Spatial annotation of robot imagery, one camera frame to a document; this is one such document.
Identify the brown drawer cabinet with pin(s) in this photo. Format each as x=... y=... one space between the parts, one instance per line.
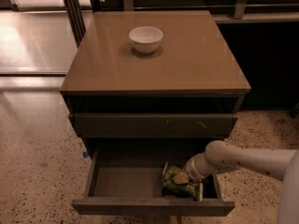
x=192 y=72

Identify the blue tape piece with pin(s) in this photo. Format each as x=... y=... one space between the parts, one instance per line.
x=85 y=154

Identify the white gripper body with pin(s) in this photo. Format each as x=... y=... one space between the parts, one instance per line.
x=192 y=171

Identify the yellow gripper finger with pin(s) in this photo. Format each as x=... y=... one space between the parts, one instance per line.
x=180 y=178

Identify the closed top drawer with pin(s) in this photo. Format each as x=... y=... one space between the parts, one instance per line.
x=91 y=125

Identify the open middle drawer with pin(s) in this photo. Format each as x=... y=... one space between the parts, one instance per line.
x=126 y=176

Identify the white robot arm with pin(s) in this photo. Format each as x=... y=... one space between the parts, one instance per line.
x=281 y=164

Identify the green jalapeno chip bag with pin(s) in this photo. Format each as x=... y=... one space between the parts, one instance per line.
x=193 y=189

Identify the white ceramic bowl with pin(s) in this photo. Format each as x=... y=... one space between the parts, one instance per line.
x=146 y=39

